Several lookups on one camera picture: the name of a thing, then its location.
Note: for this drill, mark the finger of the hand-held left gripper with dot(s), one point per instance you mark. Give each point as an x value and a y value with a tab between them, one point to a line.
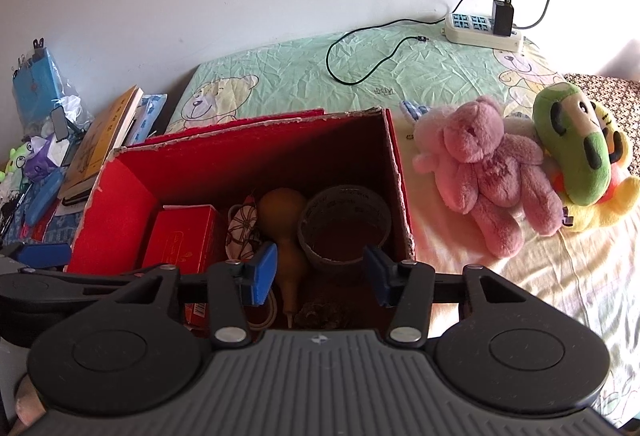
40	254

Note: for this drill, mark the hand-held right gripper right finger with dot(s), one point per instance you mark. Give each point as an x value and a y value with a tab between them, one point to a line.
377	276

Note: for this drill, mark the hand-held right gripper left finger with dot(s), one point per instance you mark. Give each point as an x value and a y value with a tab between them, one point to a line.
265	273

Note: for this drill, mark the brown dried gourd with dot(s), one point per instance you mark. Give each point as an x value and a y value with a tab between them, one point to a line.
282	216

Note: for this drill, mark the printed packing tape roll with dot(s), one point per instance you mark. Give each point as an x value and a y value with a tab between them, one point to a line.
350	203

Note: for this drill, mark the small red box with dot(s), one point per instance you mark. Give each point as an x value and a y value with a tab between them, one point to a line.
185	236

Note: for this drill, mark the large red cardboard box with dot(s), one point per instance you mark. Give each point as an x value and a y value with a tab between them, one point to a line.
200	166

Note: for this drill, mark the person's left hand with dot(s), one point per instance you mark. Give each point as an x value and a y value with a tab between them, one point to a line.
27	403

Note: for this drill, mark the blue pencil case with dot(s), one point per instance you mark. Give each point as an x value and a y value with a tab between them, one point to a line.
45	196

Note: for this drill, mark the purple toy figure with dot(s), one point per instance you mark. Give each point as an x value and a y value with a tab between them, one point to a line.
40	164

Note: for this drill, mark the green toy figure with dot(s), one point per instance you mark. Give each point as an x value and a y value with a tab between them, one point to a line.
17	159

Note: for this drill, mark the yellow book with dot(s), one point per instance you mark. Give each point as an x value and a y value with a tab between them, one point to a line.
100	141

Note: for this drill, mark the light pink plush toy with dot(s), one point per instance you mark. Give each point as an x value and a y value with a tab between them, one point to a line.
427	141

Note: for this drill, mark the clear plastic bag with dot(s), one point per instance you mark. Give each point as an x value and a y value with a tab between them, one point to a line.
77	111

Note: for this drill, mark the pink teddy bear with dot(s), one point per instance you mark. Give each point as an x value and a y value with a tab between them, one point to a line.
500	166

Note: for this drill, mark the blue checkered ribbon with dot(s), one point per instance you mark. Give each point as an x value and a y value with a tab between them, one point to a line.
412	109

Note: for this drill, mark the blue package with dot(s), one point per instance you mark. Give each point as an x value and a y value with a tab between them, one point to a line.
35	81

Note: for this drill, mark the blue and white pack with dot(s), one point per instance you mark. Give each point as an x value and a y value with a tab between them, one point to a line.
147	116

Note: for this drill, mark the green plush toy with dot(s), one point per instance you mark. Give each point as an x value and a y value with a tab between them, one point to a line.
575	156

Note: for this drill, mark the yellow plush toy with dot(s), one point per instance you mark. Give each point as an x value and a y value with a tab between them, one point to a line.
610	211

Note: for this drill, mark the white power strip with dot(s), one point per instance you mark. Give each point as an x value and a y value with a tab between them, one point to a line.
470	34

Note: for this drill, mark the black charger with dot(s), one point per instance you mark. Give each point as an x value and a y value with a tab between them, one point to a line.
502	16

